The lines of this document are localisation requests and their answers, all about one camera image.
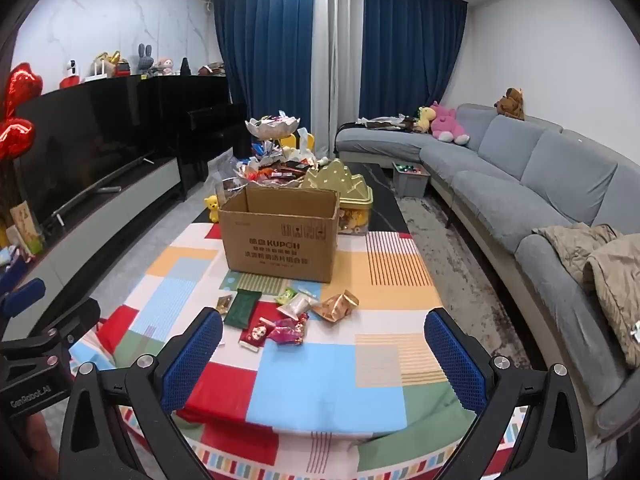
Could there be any two-tier shell snack stand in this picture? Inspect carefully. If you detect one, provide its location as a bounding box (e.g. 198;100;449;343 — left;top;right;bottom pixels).
222;112;321;193

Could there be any patchwork colour tablecloth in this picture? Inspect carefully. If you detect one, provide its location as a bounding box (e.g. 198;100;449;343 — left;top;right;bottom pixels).
70;220;531;480

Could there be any beige quilted jacket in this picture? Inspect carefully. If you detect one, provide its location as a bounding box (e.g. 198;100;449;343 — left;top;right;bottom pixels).
532;222;640;368

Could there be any red heart balloon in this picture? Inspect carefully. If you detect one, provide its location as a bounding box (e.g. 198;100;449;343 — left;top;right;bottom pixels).
4;62;43;116
0;117;37;161

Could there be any grey patterned rug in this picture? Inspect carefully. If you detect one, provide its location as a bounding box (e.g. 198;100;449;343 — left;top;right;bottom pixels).
397;195;531;361

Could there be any magenta snack packet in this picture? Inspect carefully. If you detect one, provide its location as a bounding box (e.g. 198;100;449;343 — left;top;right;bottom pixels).
266;317;307;347

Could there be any grey corner sofa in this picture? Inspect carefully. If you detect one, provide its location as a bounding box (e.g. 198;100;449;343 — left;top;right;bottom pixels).
334;104;640;443

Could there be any black upright piano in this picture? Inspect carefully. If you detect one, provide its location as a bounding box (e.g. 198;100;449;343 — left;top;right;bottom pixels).
137;75;251;198

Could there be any grey and black TV cabinet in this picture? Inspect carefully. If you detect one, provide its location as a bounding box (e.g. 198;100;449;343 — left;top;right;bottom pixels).
0;155;182;341

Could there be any printed paper bag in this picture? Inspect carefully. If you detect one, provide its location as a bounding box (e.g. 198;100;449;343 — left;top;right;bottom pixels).
6;200;45;256

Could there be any red and white snack packet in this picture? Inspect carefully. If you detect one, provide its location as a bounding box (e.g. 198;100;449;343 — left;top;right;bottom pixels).
239;321;275;350

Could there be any pink plush toy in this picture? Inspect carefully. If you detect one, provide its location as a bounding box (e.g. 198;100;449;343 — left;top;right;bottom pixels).
431;101;471;145

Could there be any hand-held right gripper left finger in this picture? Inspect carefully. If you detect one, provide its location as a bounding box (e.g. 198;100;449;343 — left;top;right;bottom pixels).
59;306;224;480

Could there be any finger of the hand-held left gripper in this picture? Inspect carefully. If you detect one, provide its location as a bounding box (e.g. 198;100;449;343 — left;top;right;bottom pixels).
15;297;102;362
0;277;47;318

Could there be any grey storage box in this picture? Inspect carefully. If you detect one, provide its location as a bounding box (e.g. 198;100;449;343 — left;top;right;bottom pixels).
391;161;431;197

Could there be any brown plush toy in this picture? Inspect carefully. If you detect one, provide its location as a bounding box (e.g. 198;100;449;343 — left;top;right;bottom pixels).
495;87;526;121

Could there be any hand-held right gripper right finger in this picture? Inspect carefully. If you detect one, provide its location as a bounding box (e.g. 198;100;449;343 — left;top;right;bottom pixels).
424;307;596;480

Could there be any brown cardboard box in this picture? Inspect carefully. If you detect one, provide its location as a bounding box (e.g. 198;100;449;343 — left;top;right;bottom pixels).
218;185;341;284

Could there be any grey bunny plush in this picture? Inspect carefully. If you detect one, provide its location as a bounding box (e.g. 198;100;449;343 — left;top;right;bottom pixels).
137;43;155;78

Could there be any pile of assorted wrapped sweets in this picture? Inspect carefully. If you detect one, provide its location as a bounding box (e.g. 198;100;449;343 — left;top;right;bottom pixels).
235;152;318;186

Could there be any white sheer curtain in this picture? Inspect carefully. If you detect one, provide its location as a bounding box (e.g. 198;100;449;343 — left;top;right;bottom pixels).
312;0;366;158

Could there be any blue curtain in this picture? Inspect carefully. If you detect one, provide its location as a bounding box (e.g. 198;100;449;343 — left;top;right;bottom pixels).
212;0;316;128
357;0;468;121

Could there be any gold ridged tin box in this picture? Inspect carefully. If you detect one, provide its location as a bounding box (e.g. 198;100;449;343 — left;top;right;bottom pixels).
302;158;374;236

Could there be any orange biscuit packet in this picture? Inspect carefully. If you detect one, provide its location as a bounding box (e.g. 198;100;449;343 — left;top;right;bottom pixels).
312;290;360;322

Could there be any black flat television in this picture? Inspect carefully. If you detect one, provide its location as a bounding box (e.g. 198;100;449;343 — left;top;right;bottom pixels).
14;77;156;228

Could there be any dark green snack packet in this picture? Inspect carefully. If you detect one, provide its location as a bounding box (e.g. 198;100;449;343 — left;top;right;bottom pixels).
223;288;262;329

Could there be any white security camera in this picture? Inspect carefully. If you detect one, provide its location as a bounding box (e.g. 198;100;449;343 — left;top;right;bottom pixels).
59;58;82;88

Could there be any clear plastic bag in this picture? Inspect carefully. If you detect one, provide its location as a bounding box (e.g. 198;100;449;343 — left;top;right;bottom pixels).
210;155;241;186

